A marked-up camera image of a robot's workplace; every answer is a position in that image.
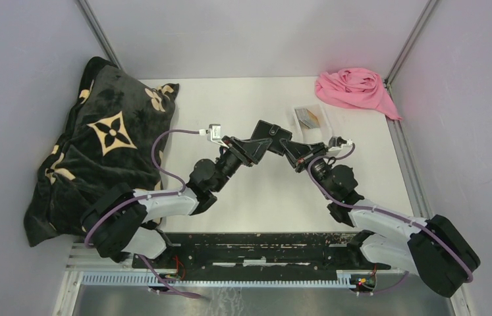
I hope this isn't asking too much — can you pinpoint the aluminium frame rail right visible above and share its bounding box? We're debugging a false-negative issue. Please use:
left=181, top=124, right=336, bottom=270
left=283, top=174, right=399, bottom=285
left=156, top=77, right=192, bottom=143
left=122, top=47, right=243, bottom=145
left=384, top=0, right=440, bottom=90

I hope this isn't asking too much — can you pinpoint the stack of cards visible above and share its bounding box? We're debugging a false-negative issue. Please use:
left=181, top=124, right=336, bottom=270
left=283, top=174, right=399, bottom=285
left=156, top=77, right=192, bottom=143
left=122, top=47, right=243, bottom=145
left=294, top=107, right=320, bottom=129

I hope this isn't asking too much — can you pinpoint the black floral pillow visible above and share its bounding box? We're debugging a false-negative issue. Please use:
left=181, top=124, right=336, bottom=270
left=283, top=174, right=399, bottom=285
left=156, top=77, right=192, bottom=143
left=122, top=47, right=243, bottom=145
left=24, top=57, right=180, bottom=247

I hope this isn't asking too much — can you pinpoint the pink crumpled cloth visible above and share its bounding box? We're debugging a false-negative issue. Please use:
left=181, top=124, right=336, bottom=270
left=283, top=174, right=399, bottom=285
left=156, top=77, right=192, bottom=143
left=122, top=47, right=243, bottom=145
left=314, top=68, right=402, bottom=120

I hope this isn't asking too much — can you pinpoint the white plastic bin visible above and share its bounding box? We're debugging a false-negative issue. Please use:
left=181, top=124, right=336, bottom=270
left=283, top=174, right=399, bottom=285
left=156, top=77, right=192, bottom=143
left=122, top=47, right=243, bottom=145
left=289, top=104, right=335, bottom=144

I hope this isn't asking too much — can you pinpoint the aluminium frame rail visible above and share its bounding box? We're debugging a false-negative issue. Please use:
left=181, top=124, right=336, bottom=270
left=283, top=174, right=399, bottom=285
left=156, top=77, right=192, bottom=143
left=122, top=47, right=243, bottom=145
left=74, top=0, right=123, bottom=69
left=384, top=0, right=440, bottom=90

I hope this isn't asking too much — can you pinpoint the black leather card holder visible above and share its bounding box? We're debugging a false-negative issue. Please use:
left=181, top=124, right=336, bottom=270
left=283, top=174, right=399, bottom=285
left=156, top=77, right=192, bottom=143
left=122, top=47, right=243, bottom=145
left=250, top=120, right=292, bottom=156

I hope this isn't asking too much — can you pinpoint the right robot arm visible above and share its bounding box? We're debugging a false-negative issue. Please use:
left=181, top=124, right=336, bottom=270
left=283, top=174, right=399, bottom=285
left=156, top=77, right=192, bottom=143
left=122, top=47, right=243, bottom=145
left=279, top=138, right=481, bottom=298

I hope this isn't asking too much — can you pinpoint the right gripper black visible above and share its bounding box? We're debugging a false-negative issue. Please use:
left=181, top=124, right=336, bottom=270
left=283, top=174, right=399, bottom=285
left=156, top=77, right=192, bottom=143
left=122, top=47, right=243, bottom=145
left=278, top=140, right=333, bottom=199

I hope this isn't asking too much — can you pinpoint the aluminium frame rail left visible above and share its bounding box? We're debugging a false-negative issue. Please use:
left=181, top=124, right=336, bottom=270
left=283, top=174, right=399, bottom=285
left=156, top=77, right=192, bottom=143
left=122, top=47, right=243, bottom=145
left=74, top=0, right=123, bottom=69

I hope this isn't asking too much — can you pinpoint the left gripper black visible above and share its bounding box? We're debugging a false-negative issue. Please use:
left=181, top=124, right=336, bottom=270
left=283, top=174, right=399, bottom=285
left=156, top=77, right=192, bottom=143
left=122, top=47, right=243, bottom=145
left=213, top=136, right=273, bottom=192

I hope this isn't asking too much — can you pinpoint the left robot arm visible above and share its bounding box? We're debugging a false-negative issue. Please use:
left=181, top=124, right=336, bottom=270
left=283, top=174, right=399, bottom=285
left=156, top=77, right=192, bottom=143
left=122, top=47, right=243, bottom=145
left=81, top=136, right=272, bottom=268

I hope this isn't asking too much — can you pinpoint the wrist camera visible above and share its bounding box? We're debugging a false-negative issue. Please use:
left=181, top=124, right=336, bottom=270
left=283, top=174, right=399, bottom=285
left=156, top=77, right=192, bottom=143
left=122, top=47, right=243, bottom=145
left=327, top=136, right=354, bottom=153
left=199, top=124, right=223, bottom=143

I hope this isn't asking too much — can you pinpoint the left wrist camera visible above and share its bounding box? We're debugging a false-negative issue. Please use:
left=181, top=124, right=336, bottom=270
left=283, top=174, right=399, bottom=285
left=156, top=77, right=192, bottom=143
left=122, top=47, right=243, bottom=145
left=199, top=124, right=223, bottom=143

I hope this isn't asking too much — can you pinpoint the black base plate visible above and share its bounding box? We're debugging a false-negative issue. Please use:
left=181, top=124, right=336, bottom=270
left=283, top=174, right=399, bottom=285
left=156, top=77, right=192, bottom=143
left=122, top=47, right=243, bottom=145
left=150, top=232, right=390, bottom=282

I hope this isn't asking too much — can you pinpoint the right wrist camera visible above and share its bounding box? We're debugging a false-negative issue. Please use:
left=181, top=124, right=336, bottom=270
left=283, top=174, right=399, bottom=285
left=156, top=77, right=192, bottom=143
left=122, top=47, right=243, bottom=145
left=327, top=136, right=354, bottom=153

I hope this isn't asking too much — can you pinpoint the white slotted cable duct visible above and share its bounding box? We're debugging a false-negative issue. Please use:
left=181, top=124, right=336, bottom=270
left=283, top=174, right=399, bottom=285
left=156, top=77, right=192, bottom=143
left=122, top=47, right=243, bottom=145
left=80, top=271, right=356, bottom=289

